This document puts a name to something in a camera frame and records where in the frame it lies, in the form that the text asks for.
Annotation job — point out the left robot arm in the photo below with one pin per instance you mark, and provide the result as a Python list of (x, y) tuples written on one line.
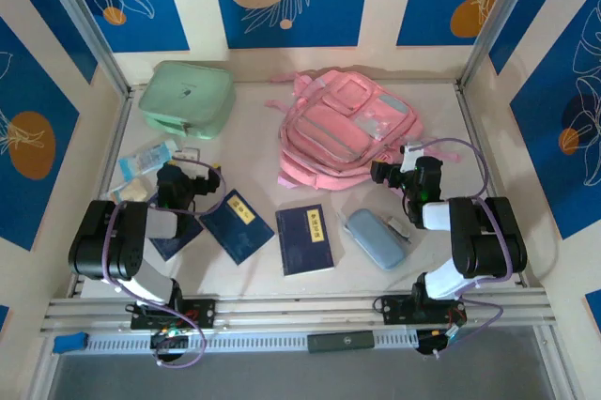
[(108, 250)]

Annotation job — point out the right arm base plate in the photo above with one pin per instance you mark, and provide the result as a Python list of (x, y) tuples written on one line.
[(394, 310)]

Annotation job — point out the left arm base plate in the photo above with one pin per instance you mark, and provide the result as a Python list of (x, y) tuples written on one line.
[(202, 313)]

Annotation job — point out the aluminium corner post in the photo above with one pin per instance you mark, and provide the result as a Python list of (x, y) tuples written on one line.
[(498, 19), (84, 19)]

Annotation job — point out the dark green bar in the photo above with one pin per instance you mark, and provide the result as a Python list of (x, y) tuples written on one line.
[(340, 341)]

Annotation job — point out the clear bag with beige contents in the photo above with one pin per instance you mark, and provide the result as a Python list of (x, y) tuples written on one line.
[(134, 191)]

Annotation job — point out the small grey white clip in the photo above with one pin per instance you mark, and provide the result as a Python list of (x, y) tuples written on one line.
[(396, 226)]

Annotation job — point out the plain navy book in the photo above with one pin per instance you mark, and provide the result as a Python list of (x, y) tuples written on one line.
[(171, 245)]

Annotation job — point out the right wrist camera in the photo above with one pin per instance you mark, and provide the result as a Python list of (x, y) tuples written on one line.
[(412, 153)]

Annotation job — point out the blue tape piece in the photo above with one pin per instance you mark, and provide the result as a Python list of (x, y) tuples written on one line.
[(70, 343)]

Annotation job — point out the pink backpack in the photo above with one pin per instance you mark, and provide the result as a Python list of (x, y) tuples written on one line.
[(328, 137)]

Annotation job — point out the blue white tissue packet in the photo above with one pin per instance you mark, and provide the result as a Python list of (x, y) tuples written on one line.
[(145, 160)]

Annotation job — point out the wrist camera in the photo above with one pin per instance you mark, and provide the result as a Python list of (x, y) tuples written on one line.
[(188, 155), (412, 153)]

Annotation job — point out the thick navy book yellow label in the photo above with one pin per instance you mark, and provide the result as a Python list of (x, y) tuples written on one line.
[(303, 245)]

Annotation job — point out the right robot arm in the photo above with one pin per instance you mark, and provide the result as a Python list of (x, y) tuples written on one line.
[(488, 240)]

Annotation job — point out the green zip pouch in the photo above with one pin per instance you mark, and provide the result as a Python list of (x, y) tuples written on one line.
[(188, 95)]

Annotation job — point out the blue-grey glasses case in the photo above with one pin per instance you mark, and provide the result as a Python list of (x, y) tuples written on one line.
[(375, 240)]

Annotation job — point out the aluminium cross rail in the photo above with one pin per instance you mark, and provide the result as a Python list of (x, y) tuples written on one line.
[(300, 311)]

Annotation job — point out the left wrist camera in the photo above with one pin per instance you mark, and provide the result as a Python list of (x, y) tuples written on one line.
[(188, 155)]

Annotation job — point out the aluminium side rail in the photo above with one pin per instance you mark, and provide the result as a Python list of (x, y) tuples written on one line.
[(115, 137), (471, 118)]

